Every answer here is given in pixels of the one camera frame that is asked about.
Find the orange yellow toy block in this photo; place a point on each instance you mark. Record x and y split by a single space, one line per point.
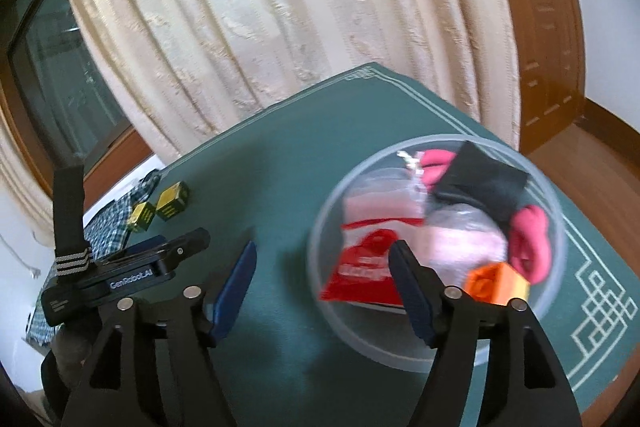
497 283

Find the pink items plastic bag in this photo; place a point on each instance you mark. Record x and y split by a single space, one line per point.
454 239

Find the small green yellow box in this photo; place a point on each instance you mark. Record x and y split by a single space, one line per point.
141 217

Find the wooden window frame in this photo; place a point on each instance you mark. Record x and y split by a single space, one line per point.
60 110

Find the blue plaid shirt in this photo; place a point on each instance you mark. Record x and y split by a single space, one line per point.
107 232

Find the cream patterned curtain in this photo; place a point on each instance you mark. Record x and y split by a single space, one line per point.
185 70

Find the clear plastic bowl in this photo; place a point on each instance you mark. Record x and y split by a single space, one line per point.
383 334

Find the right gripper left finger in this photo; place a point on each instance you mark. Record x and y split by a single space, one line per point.
150 365

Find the black cloth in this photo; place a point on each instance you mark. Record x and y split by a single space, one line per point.
473 178

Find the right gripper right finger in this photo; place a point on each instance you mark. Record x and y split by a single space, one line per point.
525 383

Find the red white packet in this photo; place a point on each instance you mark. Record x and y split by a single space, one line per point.
361 273

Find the brown wooden door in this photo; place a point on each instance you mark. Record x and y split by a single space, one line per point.
551 56

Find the green table mat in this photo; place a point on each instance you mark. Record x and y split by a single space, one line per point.
282 365

